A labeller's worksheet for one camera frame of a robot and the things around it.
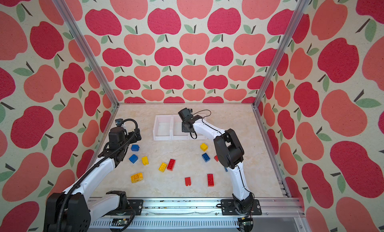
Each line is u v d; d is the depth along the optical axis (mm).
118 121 733
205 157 910
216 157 909
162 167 868
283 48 866
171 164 882
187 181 821
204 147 954
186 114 784
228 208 732
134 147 936
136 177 804
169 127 981
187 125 726
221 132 573
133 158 904
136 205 749
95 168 520
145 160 894
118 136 643
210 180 806
